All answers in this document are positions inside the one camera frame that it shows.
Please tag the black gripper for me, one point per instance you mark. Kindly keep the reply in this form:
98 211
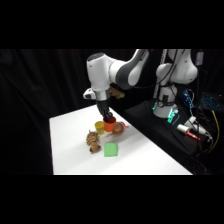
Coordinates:
102 105

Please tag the orange plastic cup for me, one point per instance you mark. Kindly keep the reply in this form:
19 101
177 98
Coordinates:
109 126

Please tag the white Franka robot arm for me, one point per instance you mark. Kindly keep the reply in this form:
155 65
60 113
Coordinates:
100 73

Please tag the yellow plastic cup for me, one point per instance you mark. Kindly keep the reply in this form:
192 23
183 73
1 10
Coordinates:
99 128

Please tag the striped brown plush toy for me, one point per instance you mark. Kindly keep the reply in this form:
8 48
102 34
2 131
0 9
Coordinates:
93 140

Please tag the green sponge block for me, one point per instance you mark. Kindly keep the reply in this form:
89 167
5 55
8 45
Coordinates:
111 149

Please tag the black robot stand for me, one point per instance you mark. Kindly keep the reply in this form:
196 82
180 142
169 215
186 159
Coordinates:
146 116

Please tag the green lit control box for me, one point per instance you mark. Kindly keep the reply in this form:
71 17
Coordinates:
173 116

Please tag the black curtain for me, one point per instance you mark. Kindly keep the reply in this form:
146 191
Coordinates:
33 106

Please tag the black vertical pole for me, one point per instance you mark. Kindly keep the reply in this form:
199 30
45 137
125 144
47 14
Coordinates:
199 83

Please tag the tan wrist camera mount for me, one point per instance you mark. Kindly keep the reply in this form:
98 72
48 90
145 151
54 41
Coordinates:
117 93

